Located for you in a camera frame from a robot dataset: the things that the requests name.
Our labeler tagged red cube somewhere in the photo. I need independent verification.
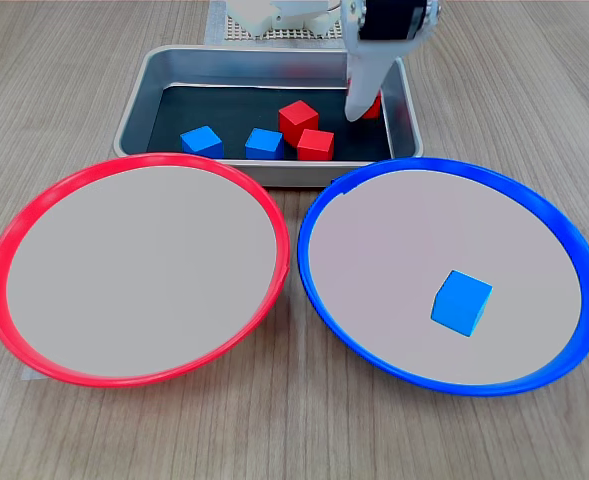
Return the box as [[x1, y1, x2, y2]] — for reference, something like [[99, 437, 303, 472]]
[[278, 99, 320, 148], [345, 78, 383, 121], [296, 128, 336, 162]]

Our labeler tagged blue cube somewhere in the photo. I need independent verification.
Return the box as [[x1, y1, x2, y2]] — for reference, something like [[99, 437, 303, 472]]
[[430, 269, 494, 339], [179, 125, 224, 159], [244, 127, 285, 161]]

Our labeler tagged steel tray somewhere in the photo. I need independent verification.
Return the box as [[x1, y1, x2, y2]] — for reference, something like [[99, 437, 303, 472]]
[[112, 44, 424, 187]]

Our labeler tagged pale perforated plate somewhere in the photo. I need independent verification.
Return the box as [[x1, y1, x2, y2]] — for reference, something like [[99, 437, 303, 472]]
[[222, 14, 348, 41]]

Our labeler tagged black mat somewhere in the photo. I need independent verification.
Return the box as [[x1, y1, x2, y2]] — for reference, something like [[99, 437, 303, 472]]
[[146, 82, 394, 162]]

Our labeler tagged blue-rimmed white plate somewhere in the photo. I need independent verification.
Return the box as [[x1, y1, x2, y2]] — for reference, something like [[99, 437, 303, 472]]
[[297, 157, 589, 398]]

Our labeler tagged red-rimmed white plate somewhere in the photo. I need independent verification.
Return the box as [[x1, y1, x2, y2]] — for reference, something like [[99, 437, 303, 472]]
[[0, 152, 292, 389]]

